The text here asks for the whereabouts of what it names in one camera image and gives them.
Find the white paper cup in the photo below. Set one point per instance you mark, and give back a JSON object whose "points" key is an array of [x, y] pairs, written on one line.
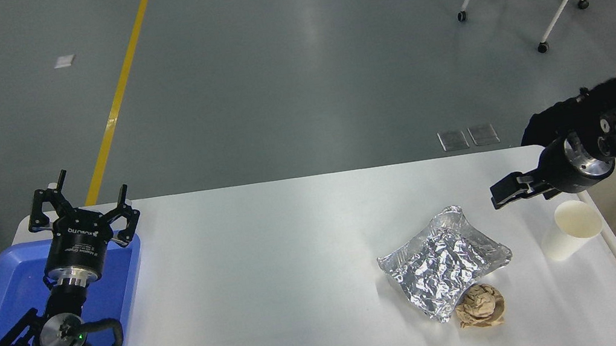
{"points": [[568, 238]]}

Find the person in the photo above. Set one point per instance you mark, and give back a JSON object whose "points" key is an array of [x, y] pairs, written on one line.
{"points": [[545, 122]]}

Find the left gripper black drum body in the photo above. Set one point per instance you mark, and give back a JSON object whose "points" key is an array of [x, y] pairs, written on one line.
{"points": [[77, 244]]}

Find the metal floor plate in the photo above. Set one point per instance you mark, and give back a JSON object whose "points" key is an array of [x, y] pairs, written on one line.
{"points": [[483, 134], [453, 139]]}

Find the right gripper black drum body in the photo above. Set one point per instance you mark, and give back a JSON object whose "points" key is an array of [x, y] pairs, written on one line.
{"points": [[559, 169]]}

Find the crumpled tan paper ball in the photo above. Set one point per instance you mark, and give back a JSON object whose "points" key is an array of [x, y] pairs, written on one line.
{"points": [[480, 306]]}

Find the crumpled silver foil tray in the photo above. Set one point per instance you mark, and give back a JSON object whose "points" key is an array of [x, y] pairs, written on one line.
{"points": [[443, 262]]}

